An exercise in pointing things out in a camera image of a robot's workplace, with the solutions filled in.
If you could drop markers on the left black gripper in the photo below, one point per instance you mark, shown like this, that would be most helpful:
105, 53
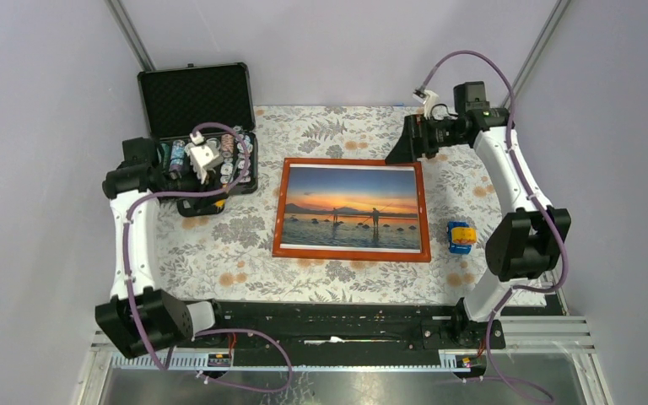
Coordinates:
198, 186

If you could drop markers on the blue yellow toy block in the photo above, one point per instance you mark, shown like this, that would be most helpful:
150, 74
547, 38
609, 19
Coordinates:
461, 237

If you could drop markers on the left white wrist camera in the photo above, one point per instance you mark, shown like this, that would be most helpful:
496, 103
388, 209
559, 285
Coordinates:
203, 157

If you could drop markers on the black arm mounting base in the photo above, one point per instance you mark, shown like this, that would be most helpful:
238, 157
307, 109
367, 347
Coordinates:
327, 334

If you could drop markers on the black poker chip case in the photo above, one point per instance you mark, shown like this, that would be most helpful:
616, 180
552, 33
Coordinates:
176, 100

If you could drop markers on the orange wooden photo frame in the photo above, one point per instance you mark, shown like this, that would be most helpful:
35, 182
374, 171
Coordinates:
351, 209

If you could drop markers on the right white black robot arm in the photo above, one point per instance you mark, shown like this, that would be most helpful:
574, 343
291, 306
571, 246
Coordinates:
529, 240

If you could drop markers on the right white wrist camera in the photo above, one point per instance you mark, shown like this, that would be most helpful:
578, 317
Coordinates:
428, 99

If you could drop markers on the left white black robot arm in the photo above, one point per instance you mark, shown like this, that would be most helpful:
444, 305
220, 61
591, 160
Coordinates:
140, 317

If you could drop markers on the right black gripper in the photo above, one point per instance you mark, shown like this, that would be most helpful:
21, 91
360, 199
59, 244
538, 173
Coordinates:
413, 143

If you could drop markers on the aluminium rail frame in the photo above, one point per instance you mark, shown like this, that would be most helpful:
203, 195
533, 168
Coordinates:
567, 335

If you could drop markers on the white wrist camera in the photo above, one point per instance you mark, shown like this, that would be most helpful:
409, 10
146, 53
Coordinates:
428, 99
203, 157

